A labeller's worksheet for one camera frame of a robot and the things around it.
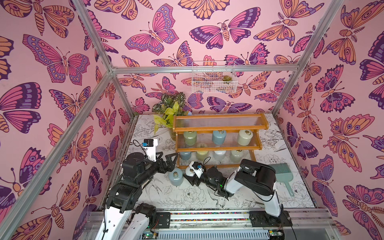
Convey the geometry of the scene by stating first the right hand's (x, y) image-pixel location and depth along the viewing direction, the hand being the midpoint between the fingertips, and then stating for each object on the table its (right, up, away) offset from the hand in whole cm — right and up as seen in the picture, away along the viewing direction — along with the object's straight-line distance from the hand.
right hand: (187, 168), depth 86 cm
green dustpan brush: (+57, -4, +3) cm, 58 cm away
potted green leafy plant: (-12, +38, +12) cm, 42 cm away
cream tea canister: (+31, +18, -7) cm, 36 cm away
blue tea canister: (+17, +19, -6) cm, 26 cm away
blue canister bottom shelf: (-2, +6, +5) cm, 8 cm away
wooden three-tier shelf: (+12, +27, +29) cm, 41 cm away
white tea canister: (+1, -1, -5) cm, 5 cm away
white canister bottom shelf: (+19, +7, +4) cm, 21 cm away
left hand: (-6, +12, -19) cm, 23 cm away
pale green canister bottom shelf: (+29, +6, +3) cm, 30 cm away
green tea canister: (+2, +18, -6) cm, 19 cm away
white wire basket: (+18, +56, +20) cm, 62 cm away
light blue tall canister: (-6, -3, -7) cm, 9 cm away
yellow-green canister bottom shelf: (+8, +7, +2) cm, 11 cm away
